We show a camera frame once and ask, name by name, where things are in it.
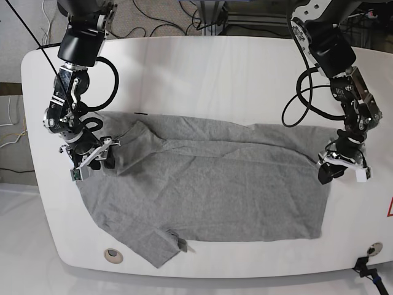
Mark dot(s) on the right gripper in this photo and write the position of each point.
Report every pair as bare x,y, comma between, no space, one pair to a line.
85,144

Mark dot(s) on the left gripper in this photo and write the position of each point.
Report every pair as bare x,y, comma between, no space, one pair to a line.
345,151

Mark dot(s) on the grey t-shirt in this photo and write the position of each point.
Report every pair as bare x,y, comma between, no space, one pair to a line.
178,179

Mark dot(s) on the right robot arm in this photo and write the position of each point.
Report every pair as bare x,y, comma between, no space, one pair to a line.
80,50

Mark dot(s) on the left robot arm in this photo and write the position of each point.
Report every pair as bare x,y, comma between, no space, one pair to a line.
315,28

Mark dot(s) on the red warning sticker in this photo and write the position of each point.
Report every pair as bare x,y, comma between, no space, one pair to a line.
390,210

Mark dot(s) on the table grommet near right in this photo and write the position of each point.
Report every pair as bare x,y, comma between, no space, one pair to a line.
374,249

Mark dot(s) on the table grommet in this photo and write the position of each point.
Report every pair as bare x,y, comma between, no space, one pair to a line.
374,249
113,256

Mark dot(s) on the table grommet near left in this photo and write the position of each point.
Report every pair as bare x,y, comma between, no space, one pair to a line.
113,256

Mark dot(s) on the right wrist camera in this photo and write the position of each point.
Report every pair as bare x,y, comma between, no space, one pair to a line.
79,174

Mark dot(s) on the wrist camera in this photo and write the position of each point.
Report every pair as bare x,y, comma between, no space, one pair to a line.
363,174
79,174

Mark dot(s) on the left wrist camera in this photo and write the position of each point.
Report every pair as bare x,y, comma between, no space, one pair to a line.
363,174

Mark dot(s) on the black clamp with cable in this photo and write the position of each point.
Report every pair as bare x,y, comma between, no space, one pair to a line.
364,272

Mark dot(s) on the metal frame table leg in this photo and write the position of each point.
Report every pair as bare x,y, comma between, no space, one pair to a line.
213,17

